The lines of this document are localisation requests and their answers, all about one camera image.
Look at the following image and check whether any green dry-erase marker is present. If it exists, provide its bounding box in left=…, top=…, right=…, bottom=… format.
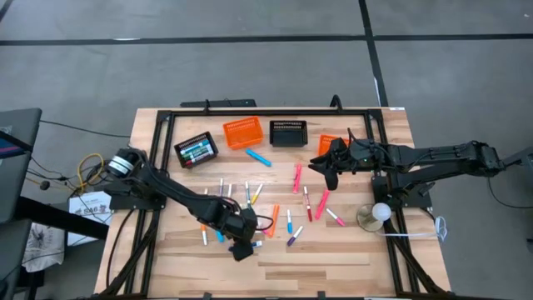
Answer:
left=185, top=146, right=214, bottom=159

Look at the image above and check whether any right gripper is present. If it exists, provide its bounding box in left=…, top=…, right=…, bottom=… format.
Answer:
left=308, top=139, right=391, bottom=192

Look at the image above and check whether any white printed paper sheet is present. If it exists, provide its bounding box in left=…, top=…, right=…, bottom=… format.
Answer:
left=67, top=190, right=113, bottom=247

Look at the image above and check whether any laptop screen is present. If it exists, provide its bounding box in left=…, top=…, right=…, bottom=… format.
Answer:
left=0, top=127, right=34, bottom=160

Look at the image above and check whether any white printed cloth bag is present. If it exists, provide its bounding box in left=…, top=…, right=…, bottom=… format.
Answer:
left=21, top=222, right=67, bottom=273

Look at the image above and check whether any black floor cable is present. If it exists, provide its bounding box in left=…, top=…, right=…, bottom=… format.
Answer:
left=39, top=119, right=134, bottom=139
left=486, top=177, right=533, bottom=209

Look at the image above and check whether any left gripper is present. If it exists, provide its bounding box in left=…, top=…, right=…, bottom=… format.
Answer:
left=207, top=199, right=260, bottom=263

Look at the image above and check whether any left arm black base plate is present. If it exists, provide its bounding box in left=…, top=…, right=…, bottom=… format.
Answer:
left=103, top=182, right=167, bottom=212

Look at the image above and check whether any orange highlighter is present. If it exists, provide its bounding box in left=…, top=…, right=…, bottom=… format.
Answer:
left=266, top=202, right=281, bottom=239

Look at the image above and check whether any orange plastic basket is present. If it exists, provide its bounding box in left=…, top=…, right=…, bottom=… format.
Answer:
left=222, top=116, right=265, bottom=150
left=318, top=133, right=351, bottom=158

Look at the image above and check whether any black plastic basket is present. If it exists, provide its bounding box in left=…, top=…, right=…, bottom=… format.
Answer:
left=269, top=120, right=309, bottom=148
left=173, top=131, right=220, bottom=169

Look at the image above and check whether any purple white thin marker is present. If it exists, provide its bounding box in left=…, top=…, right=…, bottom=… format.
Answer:
left=286, top=225, right=305, bottom=248

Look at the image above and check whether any blue dry-erase marker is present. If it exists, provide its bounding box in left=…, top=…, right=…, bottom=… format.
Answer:
left=227, top=240, right=264, bottom=253

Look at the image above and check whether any black power strip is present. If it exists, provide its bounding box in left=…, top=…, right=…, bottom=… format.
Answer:
left=180, top=98, right=258, bottom=108

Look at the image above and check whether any black desk crossbar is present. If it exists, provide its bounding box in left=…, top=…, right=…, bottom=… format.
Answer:
left=15, top=195, right=110, bottom=241

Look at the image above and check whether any white bulb brass base lamp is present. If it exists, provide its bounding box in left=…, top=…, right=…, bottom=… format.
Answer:
left=356, top=202, right=393, bottom=233

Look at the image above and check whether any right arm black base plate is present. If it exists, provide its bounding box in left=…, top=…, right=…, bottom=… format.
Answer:
left=371, top=174, right=433, bottom=209

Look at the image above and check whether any grey stand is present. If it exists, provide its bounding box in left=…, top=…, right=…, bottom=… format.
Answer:
left=501, top=145, right=533, bottom=168

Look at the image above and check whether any black aluminium table frame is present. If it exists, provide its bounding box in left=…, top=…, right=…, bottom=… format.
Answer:
left=93, top=108, right=449, bottom=300

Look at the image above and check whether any teal dry-erase marker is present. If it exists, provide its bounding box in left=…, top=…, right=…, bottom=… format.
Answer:
left=180, top=140, right=210, bottom=154

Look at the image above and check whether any pink highlighter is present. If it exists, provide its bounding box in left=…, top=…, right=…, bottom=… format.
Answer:
left=291, top=162, right=303, bottom=194
left=313, top=188, right=331, bottom=221

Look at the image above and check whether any yellow cable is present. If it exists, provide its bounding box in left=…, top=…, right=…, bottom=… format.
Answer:
left=77, top=152, right=105, bottom=193

